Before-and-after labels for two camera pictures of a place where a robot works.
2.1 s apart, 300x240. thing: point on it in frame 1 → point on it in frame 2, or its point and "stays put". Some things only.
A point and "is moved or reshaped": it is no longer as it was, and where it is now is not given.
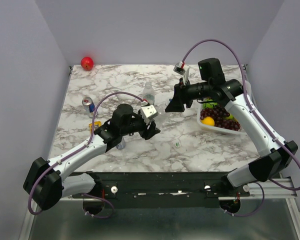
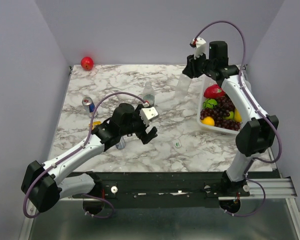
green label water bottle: (148, 93) stays put
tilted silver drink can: (121, 145) stays put
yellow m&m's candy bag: (95, 123) stays put
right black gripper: (180, 97) → (190, 69)
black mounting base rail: (162, 189) stays put
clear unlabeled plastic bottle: (161, 101) is moved or reshaped
